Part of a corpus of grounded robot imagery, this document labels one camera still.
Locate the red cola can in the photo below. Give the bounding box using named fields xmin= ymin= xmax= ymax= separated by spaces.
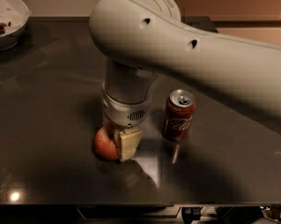
xmin=162 ymin=90 xmax=196 ymax=142

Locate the white bowl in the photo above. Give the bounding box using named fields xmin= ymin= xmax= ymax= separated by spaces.
xmin=0 ymin=0 xmax=31 ymax=50

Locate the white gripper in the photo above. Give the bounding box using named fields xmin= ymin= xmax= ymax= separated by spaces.
xmin=101 ymin=85 xmax=152 ymax=162

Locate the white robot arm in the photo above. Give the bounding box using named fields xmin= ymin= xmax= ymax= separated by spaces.
xmin=89 ymin=0 xmax=281 ymax=161

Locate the red apple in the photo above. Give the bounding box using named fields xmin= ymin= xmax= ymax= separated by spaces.
xmin=93 ymin=127 xmax=118 ymax=161

